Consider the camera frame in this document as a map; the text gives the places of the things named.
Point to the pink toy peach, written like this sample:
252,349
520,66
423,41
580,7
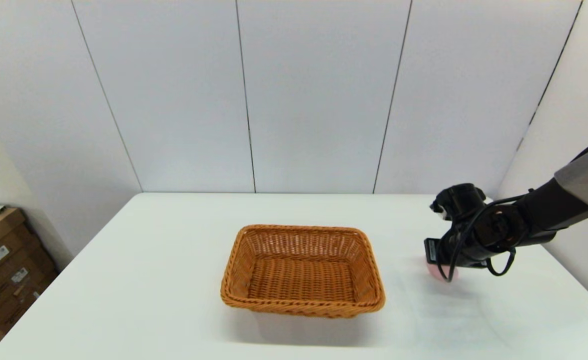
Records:
436,272

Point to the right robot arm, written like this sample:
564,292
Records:
548,210

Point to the orange wicker basket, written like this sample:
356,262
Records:
301,280

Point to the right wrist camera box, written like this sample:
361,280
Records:
429,251

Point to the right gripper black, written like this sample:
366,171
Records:
466,255

